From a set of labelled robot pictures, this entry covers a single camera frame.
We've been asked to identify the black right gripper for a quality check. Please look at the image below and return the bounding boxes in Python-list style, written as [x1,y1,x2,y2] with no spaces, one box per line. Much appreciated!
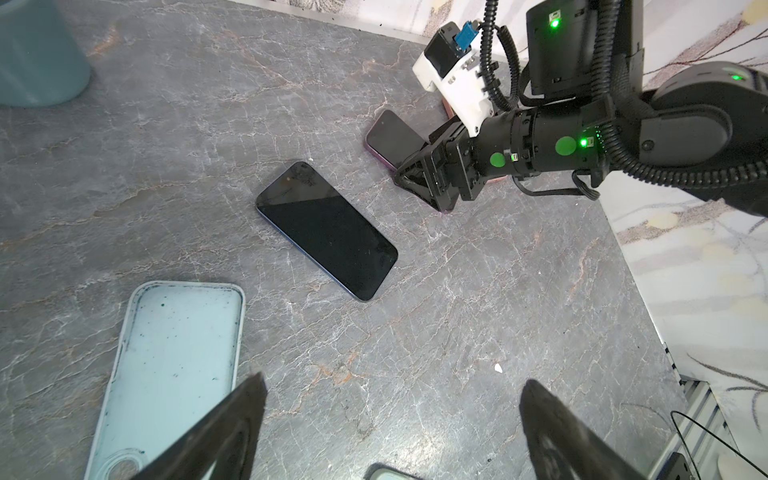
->
[393,117,498,212]

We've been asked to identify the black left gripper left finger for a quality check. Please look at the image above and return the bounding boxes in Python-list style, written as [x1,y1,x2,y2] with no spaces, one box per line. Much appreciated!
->
[135,373,268,479]

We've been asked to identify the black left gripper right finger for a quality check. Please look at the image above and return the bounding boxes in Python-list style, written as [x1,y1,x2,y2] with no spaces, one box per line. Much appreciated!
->
[519,379,643,479]

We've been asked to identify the black smartphone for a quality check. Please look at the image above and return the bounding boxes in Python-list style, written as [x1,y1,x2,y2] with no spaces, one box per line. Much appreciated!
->
[364,109,427,171]

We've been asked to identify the pink phone case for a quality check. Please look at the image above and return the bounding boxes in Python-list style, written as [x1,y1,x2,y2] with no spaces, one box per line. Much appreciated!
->
[442,98,456,120]

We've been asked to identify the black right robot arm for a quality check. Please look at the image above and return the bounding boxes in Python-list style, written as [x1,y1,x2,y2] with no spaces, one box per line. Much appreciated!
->
[393,1,767,216]

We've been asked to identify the clear teal phone case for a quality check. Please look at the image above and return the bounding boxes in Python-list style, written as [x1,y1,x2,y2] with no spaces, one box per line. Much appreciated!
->
[85,281,245,479]

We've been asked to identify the light blue phone case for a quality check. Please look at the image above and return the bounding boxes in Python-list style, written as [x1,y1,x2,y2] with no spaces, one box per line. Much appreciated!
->
[363,463,420,480]

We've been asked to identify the blue-edged smartphone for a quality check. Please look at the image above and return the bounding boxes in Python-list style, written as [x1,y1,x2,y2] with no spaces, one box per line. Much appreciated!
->
[255,161,398,301]

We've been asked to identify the teal ceramic cup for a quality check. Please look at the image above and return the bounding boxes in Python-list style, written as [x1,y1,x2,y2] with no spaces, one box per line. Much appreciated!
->
[1,0,91,108]

